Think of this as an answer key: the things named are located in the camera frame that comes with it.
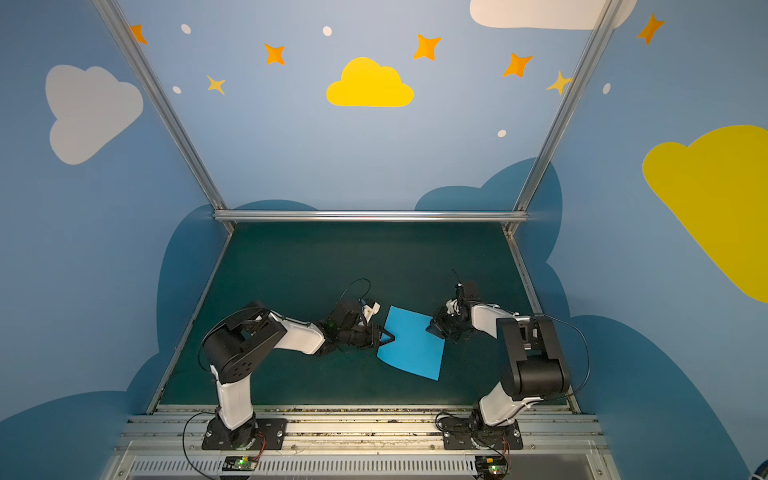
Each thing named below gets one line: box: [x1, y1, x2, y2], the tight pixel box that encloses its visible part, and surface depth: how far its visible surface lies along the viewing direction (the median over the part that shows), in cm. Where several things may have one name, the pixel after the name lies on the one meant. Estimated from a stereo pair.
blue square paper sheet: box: [377, 305, 446, 381], surface depth 94 cm
